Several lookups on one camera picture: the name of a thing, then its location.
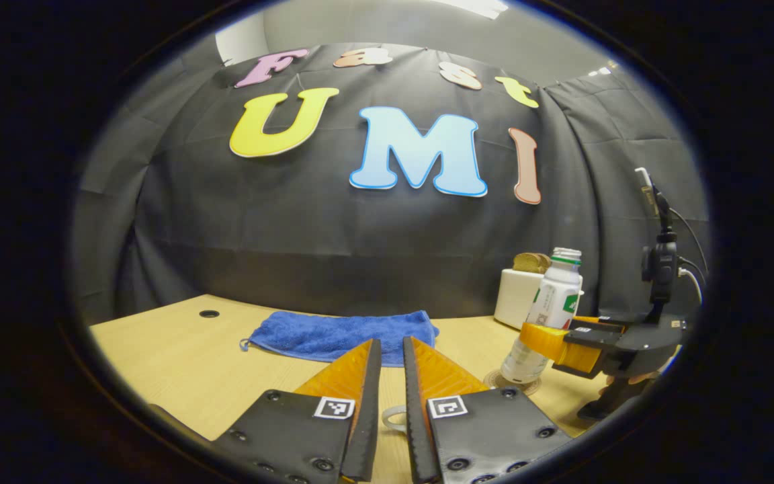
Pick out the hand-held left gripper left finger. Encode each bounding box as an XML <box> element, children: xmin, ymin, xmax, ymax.
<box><xmin>212</xmin><ymin>338</ymin><xmax>383</xmax><ymax>484</ymax></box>

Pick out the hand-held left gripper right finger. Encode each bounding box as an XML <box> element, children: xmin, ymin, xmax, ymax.
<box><xmin>402</xmin><ymin>336</ymin><xmax>572</xmax><ymax>484</ymax></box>

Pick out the white plastic water bottle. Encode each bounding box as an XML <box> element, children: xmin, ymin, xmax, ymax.
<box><xmin>500</xmin><ymin>247</ymin><xmax>583</xmax><ymax>385</ymax></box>

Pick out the round brown coaster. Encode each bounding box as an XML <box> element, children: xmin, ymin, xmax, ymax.
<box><xmin>484</xmin><ymin>367</ymin><xmax>543</xmax><ymax>397</ymax></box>

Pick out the white toaster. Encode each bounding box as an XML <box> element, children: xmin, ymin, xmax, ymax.
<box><xmin>493</xmin><ymin>268</ymin><xmax>587</xmax><ymax>331</ymax></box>

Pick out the blue towel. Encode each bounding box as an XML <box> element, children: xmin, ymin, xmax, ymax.
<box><xmin>239</xmin><ymin>309</ymin><xmax>440</xmax><ymax>368</ymax></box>

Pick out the ceiling light panel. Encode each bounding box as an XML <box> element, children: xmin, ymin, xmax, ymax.
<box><xmin>437</xmin><ymin>0</ymin><xmax>510</xmax><ymax>20</ymax></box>

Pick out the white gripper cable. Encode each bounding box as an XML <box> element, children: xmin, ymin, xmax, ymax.
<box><xmin>677</xmin><ymin>268</ymin><xmax>704</xmax><ymax>305</ymax></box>

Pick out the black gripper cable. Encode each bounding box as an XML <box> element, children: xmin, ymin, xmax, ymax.
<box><xmin>668</xmin><ymin>207</ymin><xmax>710</xmax><ymax>284</ymax></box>

